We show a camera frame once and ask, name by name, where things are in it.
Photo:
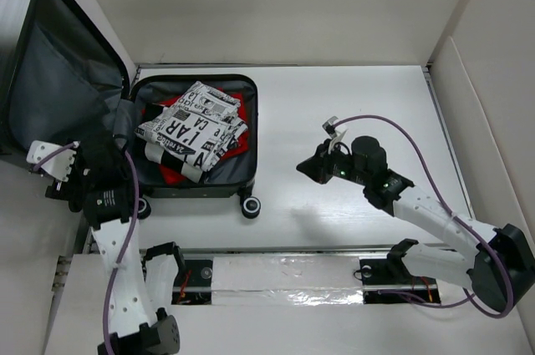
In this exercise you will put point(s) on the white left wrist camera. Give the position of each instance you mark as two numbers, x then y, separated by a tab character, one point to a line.
55	160

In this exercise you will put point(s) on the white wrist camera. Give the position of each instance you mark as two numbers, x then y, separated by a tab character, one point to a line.
55	160
335	130

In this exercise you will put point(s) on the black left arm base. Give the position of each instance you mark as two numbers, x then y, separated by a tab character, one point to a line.
193	285

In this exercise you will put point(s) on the newspaper print garment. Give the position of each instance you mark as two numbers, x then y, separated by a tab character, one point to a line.
196	129

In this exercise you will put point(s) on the black white space suitcase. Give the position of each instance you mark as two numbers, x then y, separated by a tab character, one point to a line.
62	81

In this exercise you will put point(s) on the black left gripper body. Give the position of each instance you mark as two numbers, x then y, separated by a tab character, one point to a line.
79	180

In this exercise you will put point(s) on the black white striped garment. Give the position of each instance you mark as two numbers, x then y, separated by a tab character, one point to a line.
157	154

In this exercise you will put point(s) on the aluminium mounting rail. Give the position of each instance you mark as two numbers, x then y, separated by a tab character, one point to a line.
271	287

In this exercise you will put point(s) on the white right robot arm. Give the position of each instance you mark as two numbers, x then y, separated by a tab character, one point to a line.
495	265

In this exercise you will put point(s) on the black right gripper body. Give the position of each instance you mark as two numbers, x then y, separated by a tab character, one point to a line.
334	164

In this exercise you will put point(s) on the red striped-trim garment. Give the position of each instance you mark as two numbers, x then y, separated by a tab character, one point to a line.
175	173

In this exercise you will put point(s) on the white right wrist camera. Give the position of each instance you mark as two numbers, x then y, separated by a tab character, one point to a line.
335	130

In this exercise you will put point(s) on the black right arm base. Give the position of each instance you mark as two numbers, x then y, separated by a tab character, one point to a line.
375	272

